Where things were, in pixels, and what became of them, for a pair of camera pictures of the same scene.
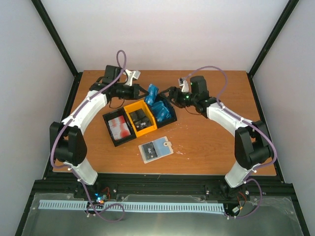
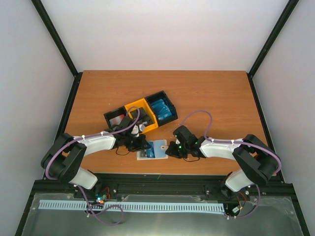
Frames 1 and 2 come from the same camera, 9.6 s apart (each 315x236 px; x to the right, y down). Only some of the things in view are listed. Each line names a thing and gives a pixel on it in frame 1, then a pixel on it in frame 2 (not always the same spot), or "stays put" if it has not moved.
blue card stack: x=161 y=111 stays put
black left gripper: x=137 y=88 → x=141 y=145
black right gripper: x=177 y=100 → x=172 y=152
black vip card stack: x=140 y=120 stays put
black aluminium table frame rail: x=56 y=183 stays put
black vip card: x=149 y=151 → x=143 y=154
